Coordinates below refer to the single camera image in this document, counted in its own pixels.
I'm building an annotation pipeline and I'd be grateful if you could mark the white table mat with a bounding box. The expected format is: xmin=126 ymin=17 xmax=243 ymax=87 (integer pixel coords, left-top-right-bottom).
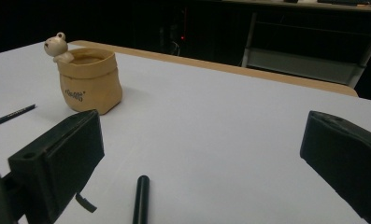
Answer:
xmin=0 ymin=41 xmax=371 ymax=224

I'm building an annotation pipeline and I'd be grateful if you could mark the dark pencil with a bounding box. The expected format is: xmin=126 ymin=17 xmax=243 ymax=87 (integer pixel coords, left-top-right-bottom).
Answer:
xmin=0 ymin=104 xmax=37 ymax=131

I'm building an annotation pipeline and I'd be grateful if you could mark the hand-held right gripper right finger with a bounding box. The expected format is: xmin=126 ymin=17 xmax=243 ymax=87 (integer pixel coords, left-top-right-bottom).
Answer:
xmin=299 ymin=110 xmax=371 ymax=224

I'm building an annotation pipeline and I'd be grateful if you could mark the black pen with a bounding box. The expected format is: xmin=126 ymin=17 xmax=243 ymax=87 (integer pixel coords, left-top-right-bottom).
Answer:
xmin=132 ymin=175 xmax=150 ymax=224

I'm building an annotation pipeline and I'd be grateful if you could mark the white metal frame desk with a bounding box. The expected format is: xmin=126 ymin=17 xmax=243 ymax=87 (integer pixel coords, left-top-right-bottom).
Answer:
xmin=220 ymin=0 xmax=371 ymax=89

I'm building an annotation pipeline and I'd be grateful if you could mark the tan sack-shaped bear pen holder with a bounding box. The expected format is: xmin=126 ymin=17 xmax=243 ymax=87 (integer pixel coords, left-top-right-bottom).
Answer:
xmin=43 ymin=32 xmax=123 ymax=116

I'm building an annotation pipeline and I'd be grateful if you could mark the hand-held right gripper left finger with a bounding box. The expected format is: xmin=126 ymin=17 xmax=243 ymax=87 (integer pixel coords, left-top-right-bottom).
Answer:
xmin=7 ymin=109 xmax=106 ymax=224

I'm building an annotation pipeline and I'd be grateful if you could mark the wooden table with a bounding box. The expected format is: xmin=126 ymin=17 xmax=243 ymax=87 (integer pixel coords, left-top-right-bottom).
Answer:
xmin=70 ymin=40 xmax=359 ymax=97

